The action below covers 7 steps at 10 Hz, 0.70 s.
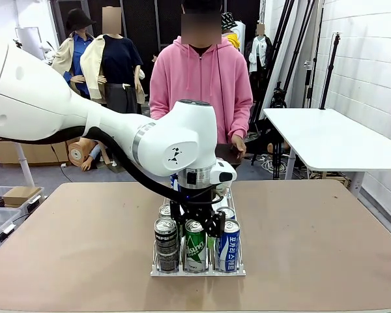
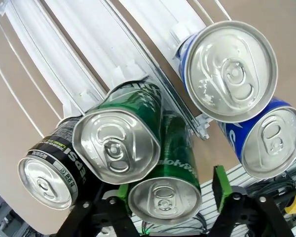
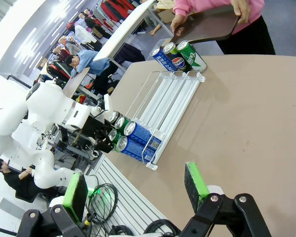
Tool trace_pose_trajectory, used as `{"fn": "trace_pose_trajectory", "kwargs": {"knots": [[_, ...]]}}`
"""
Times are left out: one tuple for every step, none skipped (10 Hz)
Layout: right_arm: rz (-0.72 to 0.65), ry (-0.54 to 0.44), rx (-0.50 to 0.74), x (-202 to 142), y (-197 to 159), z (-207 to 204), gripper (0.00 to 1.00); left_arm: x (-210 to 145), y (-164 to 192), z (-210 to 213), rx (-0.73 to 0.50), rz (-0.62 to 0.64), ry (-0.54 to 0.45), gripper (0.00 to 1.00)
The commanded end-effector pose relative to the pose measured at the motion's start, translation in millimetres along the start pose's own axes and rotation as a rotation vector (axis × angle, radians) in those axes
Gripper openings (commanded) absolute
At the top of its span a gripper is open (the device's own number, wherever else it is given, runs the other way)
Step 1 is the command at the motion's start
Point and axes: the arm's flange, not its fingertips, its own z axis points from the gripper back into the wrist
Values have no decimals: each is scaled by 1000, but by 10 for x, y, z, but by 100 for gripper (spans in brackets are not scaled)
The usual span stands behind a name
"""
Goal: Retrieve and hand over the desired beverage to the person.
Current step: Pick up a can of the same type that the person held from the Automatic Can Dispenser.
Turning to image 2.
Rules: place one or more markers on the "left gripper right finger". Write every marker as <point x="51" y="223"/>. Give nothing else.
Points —
<point x="223" y="195"/>

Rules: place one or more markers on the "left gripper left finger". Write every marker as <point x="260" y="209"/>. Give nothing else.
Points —
<point x="121" y="195"/>

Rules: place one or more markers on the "green Chilsung cider can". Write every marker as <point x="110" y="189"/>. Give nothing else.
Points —
<point x="116" y="145"/>
<point x="165" y="200"/>

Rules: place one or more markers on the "blue Pocari Sweat can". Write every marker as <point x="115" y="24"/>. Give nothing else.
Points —
<point x="273" y="145"/>
<point x="233" y="71"/>

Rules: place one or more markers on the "black Pepsi can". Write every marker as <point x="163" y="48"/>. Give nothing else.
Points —
<point x="48" y="184"/>

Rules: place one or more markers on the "clear white can dispenser rack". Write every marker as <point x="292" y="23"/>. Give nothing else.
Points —
<point x="88" y="49"/>

